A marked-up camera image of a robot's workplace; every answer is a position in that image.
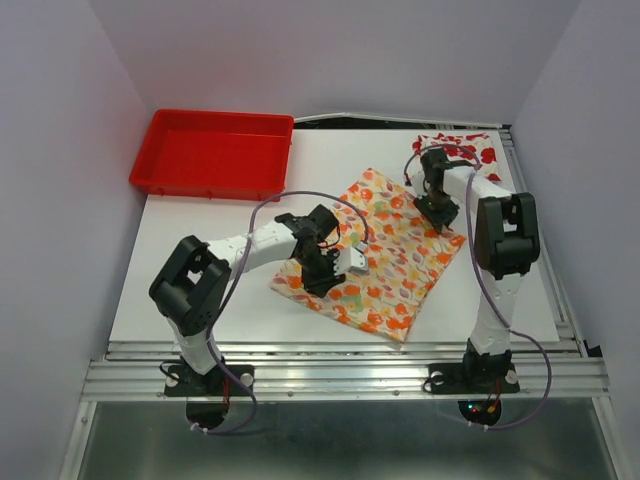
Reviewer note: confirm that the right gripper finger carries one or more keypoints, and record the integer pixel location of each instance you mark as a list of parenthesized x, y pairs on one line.
[(448, 215), (435, 218)]

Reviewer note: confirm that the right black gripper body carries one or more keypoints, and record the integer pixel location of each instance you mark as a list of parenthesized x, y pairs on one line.
[(432, 199)]

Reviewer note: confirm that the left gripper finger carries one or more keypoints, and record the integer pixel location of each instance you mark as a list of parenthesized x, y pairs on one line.
[(331, 279), (312, 284)]

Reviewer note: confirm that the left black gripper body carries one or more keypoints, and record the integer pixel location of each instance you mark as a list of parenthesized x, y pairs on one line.
[(317, 261)]

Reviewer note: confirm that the orange floral print skirt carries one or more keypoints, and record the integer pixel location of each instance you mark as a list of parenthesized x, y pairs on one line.
[(406, 258)]

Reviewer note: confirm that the red poppy print skirt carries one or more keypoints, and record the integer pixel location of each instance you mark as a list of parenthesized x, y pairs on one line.
[(461, 147)]

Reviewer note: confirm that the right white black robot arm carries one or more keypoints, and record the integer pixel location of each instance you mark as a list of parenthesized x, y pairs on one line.
[(504, 243)]

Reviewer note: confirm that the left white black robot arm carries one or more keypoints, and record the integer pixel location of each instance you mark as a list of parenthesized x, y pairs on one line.
[(190, 287)]

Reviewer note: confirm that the red plastic tray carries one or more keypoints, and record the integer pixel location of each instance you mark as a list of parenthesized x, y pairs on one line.
[(214, 155)]

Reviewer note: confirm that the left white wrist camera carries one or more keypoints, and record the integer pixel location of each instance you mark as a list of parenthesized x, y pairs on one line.
[(350, 260)]

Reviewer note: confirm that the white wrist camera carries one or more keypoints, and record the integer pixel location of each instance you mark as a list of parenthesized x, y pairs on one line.
[(415, 181), (350, 260)]

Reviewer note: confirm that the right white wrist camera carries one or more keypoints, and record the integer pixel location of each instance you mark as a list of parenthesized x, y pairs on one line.
[(415, 181)]

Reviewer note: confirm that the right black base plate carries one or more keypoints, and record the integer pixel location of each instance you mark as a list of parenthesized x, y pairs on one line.
[(449, 379)]

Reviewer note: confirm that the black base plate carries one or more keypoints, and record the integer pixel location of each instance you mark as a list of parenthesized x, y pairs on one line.
[(449, 379), (182, 382)]

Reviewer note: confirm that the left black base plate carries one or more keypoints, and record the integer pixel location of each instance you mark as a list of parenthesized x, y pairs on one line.
[(182, 382)]

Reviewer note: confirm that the aluminium frame rails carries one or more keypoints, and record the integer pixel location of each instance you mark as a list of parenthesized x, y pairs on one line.
[(335, 403)]

